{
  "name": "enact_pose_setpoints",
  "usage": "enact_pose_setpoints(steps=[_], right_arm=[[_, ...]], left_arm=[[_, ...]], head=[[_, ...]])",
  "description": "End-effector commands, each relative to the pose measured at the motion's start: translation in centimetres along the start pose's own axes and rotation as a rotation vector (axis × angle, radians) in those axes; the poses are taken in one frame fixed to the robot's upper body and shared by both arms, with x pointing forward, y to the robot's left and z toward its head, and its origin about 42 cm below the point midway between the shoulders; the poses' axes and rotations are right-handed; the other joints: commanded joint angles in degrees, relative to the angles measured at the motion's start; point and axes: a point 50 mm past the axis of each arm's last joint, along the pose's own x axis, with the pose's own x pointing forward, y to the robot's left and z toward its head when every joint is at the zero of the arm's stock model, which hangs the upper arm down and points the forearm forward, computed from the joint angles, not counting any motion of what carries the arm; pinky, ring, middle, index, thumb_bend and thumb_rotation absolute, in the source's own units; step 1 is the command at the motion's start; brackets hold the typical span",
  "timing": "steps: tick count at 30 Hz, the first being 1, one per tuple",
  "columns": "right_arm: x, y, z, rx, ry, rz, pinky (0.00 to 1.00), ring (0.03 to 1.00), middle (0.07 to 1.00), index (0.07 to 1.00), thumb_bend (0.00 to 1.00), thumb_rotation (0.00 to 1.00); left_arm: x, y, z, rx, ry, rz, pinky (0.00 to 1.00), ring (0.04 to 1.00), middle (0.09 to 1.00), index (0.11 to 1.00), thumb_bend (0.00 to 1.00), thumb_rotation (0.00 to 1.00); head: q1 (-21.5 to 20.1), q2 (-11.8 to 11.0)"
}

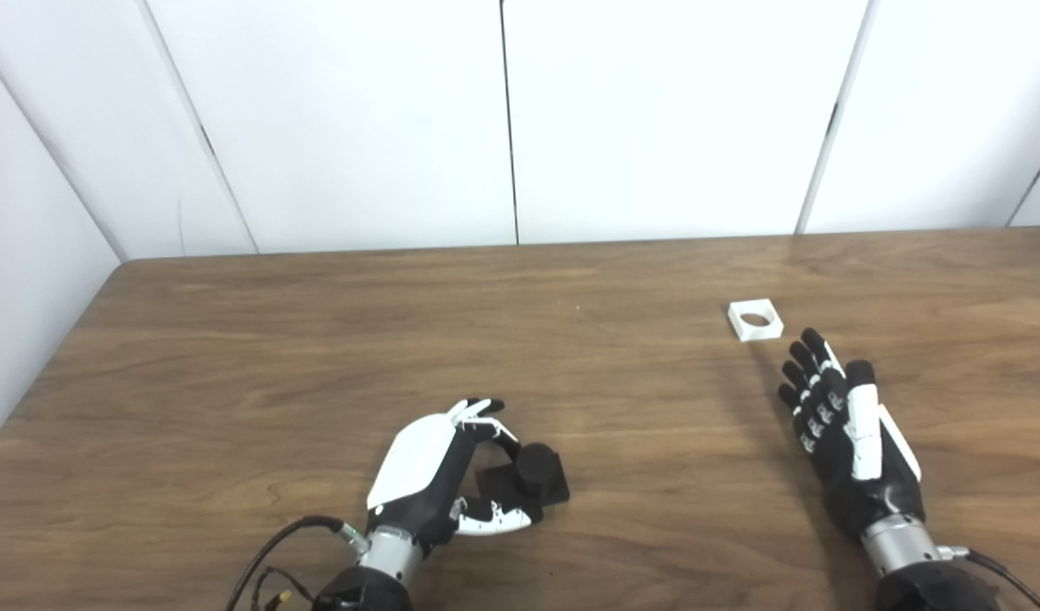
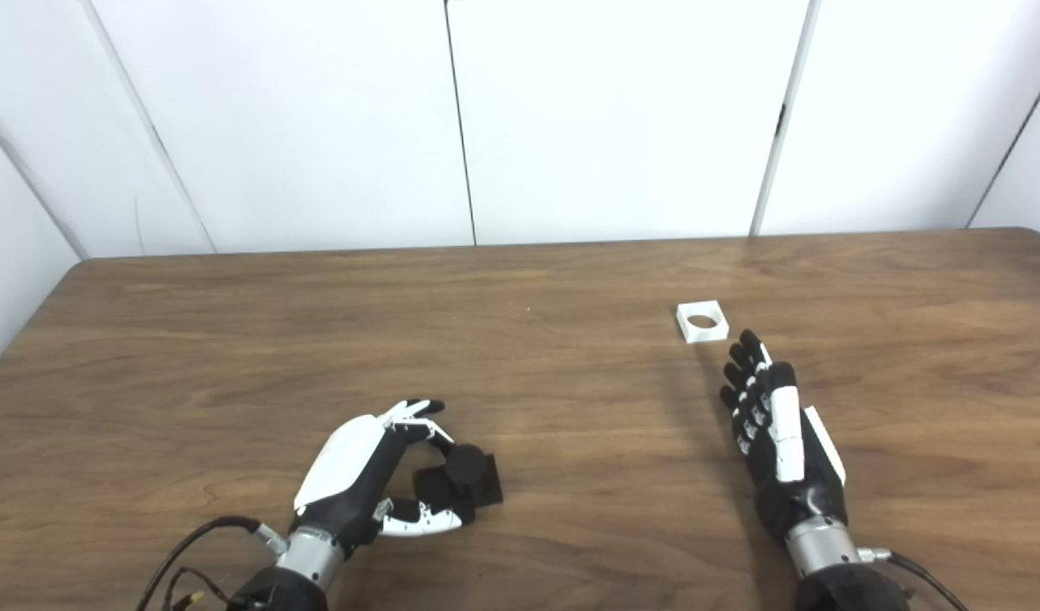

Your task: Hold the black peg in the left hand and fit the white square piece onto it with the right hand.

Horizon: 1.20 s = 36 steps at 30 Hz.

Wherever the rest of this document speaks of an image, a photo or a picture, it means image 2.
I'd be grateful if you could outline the black peg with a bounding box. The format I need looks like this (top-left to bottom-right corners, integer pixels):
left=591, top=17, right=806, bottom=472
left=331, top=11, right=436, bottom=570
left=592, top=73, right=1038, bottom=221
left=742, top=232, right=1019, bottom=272
left=412, top=444, right=504, bottom=525

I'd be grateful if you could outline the thin black yellow-tipped wire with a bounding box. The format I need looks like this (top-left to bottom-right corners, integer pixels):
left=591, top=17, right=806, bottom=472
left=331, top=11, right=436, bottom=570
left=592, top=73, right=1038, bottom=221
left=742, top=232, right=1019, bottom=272
left=163, top=567, right=233, bottom=611

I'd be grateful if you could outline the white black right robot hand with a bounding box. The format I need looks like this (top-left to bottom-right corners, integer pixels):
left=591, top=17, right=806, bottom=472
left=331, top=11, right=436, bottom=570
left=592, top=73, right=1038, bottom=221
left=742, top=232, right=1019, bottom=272
left=720, top=329, right=848, bottom=544

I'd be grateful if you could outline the thick black right wrist cable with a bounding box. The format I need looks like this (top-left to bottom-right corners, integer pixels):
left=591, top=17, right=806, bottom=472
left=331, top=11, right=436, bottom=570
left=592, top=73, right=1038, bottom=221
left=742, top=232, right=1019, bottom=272
left=857, top=547, right=972, bottom=611

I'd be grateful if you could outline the white square piece with hole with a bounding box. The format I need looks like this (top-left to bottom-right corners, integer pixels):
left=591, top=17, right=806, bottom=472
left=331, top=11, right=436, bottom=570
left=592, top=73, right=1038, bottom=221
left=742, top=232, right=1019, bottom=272
left=676, top=300, right=730, bottom=345

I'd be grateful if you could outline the thick black left wrist cable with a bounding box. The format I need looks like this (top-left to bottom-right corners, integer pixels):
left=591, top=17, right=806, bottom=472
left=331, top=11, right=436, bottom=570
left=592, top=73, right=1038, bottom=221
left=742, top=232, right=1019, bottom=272
left=136, top=516, right=288, bottom=611

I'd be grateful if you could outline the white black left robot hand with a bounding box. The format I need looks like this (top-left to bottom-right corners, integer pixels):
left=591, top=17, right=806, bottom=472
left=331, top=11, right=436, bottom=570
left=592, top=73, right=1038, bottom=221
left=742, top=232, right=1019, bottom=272
left=293, top=399, right=465, bottom=548

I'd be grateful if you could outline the thick black wrist cable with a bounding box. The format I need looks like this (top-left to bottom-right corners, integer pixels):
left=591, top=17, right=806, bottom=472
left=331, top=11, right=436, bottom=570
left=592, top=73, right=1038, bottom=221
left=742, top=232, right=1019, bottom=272
left=857, top=547, right=972, bottom=611
left=136, top=516, right=288, bottom=611

